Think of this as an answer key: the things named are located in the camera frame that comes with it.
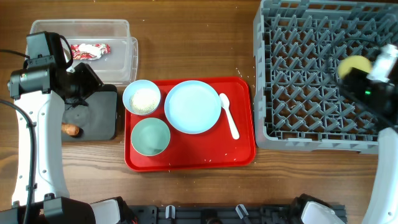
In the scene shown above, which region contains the yellow plastic cup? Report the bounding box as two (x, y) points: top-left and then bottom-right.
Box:
(337, 55), (373, 79)

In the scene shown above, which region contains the red snack wrapper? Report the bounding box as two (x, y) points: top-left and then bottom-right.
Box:
(71, 44), (111, 60)

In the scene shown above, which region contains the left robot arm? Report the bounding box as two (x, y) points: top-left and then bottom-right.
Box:
(1, 63), (130, 223)

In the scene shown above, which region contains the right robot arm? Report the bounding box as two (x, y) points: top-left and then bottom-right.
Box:
(338, 67), (397, 223)

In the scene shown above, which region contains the blue bowl with rice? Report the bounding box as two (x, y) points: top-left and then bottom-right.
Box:
(122, 80), (161, 116)

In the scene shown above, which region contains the clear plastic bin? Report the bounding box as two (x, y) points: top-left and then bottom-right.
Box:
(30, 19), (138, 86)

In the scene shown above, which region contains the light blue plate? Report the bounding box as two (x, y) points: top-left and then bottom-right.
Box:
(164, 80), (221, 134)

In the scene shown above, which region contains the grey dishwasher rack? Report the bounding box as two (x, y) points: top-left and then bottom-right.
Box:
(253, 1), (397, 154)

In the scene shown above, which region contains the orange carrot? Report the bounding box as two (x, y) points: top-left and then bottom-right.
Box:
(62, 123), (80, 136)

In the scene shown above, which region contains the white plastic spoon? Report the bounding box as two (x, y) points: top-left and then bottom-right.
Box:
(219, 93), (240, 140)

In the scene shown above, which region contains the green bowl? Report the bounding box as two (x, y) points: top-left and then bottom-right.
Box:
(131, 118), (171, 157)

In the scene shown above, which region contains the black mounting rail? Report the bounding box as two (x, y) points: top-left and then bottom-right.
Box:
(129, 194), (347, 224)

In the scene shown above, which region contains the red serving tray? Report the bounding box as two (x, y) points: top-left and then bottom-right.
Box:
(124, 77), (256, 172)

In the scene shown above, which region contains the black waste tray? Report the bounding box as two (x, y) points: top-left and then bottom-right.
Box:
(62, 84), (118, 142)

